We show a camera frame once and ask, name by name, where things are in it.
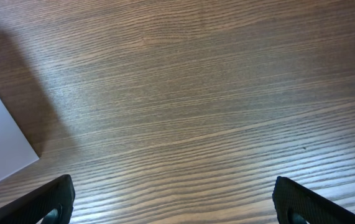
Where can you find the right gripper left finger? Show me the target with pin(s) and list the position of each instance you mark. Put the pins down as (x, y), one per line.
(50, 203)

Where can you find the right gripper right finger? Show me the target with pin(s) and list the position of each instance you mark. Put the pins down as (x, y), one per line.
(296, 204)

